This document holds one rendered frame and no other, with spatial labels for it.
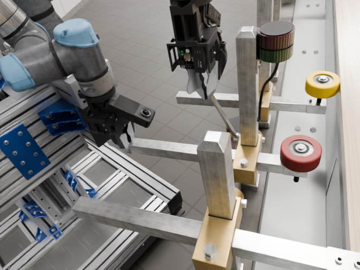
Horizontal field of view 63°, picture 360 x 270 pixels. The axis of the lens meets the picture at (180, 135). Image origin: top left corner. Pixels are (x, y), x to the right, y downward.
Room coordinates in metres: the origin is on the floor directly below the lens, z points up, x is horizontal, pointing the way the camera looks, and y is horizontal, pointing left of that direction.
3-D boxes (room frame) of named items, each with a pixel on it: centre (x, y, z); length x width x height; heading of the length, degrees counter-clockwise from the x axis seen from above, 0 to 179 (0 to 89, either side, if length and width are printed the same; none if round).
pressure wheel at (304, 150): (0.39, -0.24, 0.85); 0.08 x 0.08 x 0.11
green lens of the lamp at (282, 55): (0.45, -0.20, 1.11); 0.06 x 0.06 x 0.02
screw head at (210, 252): (0.19, 0.00, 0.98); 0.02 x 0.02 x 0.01
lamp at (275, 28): (0.46, -0.20, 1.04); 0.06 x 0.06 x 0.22; 62
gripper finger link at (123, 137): (0.59, 0.17, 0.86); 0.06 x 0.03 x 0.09; 62
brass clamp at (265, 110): (0.68, -0.26, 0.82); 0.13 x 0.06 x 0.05; 152
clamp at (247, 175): (0.46, -0.15, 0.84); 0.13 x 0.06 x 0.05; 152
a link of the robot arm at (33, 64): (0.59, 0.26, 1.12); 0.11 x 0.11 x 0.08; 13
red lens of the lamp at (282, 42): (0.45, -0.20, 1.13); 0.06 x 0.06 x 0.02
